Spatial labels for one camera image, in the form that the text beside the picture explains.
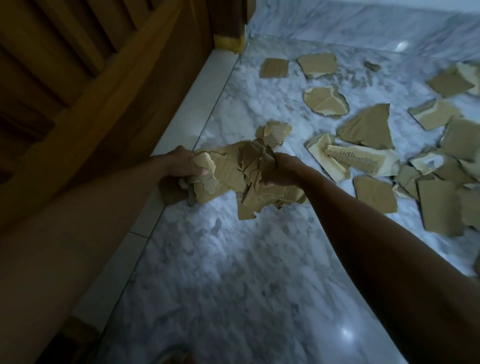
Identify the person's right hand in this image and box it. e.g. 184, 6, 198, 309
259, 152, 313, 188

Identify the person's left hand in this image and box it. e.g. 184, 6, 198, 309
159, 145, 211, 181

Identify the torn cardboard bundle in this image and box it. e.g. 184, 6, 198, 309
159, 120, 309, 221

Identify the person's left forearm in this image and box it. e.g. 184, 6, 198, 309
0, 154, 168, 364

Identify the person's right forearm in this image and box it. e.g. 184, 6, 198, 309
300, 165, 480, 364

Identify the white door sill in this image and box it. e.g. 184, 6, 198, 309
70, 49, 241, 335

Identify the pile of brown cardboard scraps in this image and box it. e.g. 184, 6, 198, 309
259, 52, 480, 238

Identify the yellow tape strip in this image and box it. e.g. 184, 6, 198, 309
213, 33, 248, 53

